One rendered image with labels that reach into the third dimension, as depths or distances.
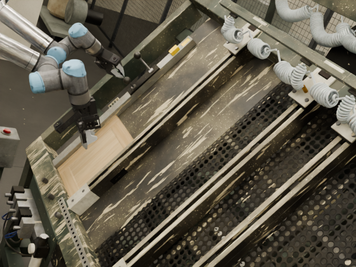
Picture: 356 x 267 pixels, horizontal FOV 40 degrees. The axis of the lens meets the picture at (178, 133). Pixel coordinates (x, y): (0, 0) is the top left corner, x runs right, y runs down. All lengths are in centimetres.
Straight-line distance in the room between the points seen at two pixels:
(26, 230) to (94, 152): 48
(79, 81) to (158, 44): 103
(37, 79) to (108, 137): 78
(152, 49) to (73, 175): 80
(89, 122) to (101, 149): 60
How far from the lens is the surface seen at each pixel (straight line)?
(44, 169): 259
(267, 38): 212
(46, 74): 175
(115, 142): 238
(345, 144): 170
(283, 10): 280
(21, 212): 242
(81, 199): 224
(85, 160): 245
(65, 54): 224
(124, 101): 248
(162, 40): 270
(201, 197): 182
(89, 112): 184
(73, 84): 175
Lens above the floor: 219
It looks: 22 degrees down
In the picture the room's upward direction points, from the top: 24 degrees clockwise
